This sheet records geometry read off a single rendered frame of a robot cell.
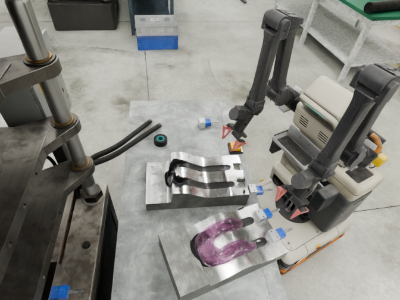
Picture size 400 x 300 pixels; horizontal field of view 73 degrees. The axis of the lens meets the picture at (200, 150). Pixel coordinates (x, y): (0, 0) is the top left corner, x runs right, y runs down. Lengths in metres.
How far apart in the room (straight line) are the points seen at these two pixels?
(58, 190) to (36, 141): 0.25
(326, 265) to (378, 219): 0.71
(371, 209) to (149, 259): 2.10
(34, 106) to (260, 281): 1.15
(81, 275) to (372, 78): 1.25
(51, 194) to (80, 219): 0.26
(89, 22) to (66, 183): 3.98
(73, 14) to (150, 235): 4.16
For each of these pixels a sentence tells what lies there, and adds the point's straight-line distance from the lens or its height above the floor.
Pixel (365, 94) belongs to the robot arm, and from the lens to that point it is 0.92.
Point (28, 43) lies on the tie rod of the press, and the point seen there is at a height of 1.60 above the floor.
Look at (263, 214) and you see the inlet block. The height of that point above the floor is 0.88.
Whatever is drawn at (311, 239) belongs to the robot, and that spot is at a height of 0.28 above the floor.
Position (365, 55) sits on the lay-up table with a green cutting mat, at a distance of 4.70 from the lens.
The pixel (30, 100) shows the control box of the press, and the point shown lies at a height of 1.32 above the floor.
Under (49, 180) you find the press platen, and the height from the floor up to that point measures 1.04.
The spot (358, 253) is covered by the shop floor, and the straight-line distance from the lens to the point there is 2.55.
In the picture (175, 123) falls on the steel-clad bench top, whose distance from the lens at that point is 1.79.
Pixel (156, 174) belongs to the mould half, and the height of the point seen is 0.86.
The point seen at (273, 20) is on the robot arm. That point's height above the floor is 1.61.
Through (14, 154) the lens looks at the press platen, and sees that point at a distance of 1.07.
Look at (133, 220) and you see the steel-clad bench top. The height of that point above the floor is 0.80.
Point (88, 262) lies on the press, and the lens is 1.34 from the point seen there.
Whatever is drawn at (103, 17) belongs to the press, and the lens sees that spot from 4.96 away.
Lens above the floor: 1.98
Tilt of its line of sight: 47 degrees down
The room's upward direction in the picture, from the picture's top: 6 degrees clockwise
